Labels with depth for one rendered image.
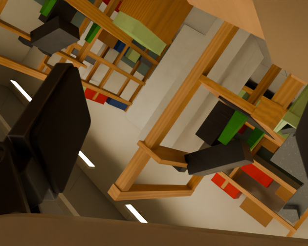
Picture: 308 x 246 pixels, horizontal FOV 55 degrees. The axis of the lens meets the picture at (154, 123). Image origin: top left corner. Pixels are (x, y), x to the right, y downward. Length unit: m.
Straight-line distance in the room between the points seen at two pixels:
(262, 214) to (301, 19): 6.18
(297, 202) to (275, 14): 0.70
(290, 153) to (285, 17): 0.62
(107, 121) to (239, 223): 4.57
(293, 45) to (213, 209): 6.91
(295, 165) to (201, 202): 6.43
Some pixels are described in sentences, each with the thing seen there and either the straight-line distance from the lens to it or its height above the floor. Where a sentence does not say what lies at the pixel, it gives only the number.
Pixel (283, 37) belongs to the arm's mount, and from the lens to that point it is 0.27.
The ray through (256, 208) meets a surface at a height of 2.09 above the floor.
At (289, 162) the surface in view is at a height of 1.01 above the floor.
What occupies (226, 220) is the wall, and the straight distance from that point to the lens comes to 7.08.
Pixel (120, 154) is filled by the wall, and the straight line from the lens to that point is 8.38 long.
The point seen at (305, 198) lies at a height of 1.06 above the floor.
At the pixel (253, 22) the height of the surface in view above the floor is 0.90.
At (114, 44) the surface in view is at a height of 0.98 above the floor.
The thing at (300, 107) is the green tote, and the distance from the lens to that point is 0.55.
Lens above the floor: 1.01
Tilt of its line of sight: 8 degrees up
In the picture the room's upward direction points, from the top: 146 degrees counter-clockwise
